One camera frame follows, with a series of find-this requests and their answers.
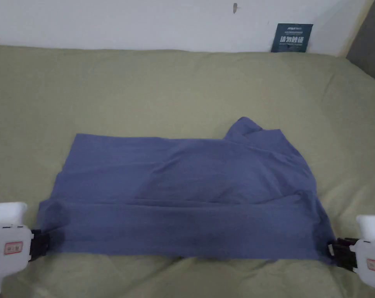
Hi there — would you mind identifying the dark teal printed card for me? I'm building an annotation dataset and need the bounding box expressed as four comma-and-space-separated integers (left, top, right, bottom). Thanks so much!
271, 23, 314, 53

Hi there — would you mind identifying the bed with pale green sheet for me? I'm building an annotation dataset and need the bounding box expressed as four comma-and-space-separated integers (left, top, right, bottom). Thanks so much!
0, 43, 375, 298

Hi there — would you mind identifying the dark blue shirt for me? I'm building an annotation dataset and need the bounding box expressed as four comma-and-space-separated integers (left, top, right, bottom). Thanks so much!
36, 116, 334, 266

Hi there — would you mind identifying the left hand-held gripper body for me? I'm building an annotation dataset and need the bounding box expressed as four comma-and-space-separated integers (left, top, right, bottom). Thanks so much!
0, 202, 42, 295

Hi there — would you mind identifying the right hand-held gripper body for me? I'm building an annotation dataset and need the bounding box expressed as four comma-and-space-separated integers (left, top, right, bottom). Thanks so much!
339, 214, 375, 292

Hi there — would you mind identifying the grey padded headboard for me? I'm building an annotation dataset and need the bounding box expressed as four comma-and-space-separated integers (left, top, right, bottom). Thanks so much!
345, 0, 375, 88

